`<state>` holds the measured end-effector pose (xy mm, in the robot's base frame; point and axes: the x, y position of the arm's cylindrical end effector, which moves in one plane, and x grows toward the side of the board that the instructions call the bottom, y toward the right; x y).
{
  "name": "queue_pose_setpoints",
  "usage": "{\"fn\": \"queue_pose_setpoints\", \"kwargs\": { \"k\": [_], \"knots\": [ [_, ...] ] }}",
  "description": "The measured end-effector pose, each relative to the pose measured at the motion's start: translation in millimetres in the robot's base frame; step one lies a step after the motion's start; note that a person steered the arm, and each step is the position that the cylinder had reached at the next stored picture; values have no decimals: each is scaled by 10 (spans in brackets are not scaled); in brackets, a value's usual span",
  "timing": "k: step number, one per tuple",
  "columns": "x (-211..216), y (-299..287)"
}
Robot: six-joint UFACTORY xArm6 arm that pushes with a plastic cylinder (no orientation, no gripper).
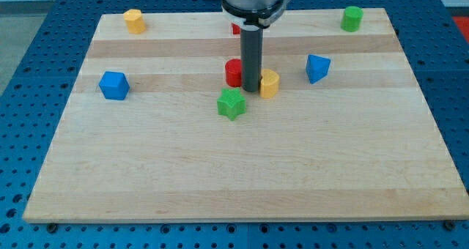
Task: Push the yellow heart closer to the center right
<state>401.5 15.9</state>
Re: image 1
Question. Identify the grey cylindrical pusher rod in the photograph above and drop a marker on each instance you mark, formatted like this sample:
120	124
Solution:
251	58

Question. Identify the yellow heart block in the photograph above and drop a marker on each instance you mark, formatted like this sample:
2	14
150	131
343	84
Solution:
269	83

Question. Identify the small red block behind rod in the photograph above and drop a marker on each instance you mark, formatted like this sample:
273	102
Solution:
235	29

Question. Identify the red cylinder block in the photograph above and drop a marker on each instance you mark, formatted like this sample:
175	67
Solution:
233	73

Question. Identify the green star block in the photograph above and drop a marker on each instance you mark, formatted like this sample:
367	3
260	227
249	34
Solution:
231	103

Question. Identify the blue triangular block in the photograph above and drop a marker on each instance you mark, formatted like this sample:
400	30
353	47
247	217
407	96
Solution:
317	68

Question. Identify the green cylinder block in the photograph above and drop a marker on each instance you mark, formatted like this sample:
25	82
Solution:
351	19

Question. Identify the yellow hexagon block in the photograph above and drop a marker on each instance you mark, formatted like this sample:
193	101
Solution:
134	21

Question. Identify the wooden board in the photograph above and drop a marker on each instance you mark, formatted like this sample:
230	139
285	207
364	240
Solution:
359	145

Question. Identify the blue cube block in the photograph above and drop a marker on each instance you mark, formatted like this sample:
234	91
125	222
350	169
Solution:
114	85

